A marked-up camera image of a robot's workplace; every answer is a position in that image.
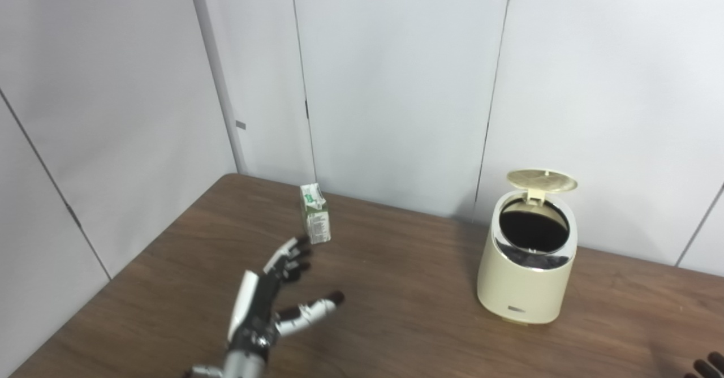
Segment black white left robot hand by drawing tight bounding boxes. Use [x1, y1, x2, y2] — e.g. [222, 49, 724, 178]
[226, 235, 346, 362]

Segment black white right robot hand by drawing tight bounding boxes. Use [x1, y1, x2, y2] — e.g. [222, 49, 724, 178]
[683, 351, 724, 378]

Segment white green milk carton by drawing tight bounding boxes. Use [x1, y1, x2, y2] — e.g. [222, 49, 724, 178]
[300, 183, 332, 245]

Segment cream round bin lid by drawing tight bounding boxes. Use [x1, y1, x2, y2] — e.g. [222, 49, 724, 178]
[506, 169, 578, 204]

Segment cream-colored round bin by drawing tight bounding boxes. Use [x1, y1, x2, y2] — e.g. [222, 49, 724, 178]
[477, 188, 579, 326]

